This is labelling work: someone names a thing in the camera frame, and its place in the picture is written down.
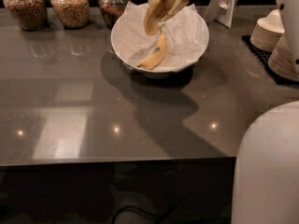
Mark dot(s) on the white paper liner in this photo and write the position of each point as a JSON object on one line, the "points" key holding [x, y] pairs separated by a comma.
{"points": [[187, 38]]}

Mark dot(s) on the white bowl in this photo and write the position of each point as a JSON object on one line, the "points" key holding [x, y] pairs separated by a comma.
{"points": [[187, 47]]}

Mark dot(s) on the yellow banana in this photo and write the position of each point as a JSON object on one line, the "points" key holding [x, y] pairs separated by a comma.
{"points": [[155, 12], [157, 56]]}

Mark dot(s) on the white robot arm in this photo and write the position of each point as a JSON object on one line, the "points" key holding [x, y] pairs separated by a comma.
{"points": [[266, 182]]}

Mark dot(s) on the leftmost glass cereal jar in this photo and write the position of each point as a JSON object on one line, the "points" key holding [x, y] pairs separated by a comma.
{"points": [[31, 15]]}

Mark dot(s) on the front stack paper bowls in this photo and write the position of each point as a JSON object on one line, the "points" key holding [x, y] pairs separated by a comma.
{"points": [[281, 61]]}

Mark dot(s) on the black rubber mat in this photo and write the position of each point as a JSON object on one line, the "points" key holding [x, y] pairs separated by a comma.
{"points": [[263, 57]]}

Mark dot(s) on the glass cereal jar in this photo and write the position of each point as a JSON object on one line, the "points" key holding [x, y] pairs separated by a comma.
{"points": [[73, 14], [111, 10], [31, 15]]}

